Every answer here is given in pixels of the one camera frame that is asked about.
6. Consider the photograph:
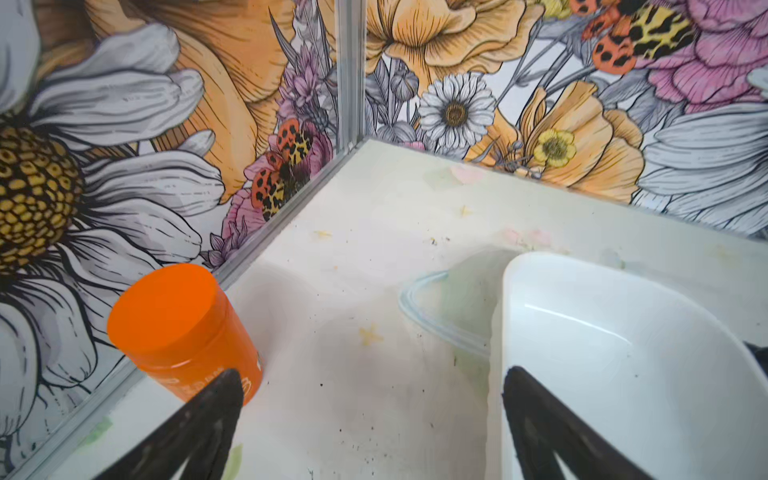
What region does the clear plastic lid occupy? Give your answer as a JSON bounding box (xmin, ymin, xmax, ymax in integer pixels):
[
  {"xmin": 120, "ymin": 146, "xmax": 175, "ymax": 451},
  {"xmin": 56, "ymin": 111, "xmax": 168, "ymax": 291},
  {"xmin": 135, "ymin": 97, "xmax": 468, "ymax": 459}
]
[{"xmin": 398, "ymin": 250, "xmax": 518, "ymax": 360}]

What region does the orange pill bottle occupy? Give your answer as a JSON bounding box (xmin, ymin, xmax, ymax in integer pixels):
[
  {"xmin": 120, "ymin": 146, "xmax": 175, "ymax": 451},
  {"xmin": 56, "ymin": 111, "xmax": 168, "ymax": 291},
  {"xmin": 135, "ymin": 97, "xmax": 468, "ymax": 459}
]
[{"xmin": 107, "ymin": 264, "xmax": 263, "ymax": 403}]

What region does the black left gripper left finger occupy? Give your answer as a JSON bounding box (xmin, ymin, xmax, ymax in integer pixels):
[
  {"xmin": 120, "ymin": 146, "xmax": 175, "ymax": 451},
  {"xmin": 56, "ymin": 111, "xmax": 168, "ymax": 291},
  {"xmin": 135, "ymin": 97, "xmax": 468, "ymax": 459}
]
[{"xmin": 98, "ymin": 369, "xmax": 244, "ymax": 479}]

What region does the white plastic tub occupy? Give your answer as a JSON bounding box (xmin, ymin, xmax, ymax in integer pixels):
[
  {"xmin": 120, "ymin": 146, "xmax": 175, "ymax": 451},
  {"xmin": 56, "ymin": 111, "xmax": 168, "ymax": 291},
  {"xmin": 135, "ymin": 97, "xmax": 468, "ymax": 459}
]
[{"xmin": 485, "ymin": 252, "xmax": 767, "ymax": 479}]

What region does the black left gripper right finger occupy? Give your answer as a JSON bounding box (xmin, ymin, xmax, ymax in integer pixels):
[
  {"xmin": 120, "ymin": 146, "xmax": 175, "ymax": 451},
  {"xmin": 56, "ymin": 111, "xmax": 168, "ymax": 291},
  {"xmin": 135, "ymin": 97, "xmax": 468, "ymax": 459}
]
[{"xmin": 502, "ymin": 366, "xmax": 649, "ymax": 479}]

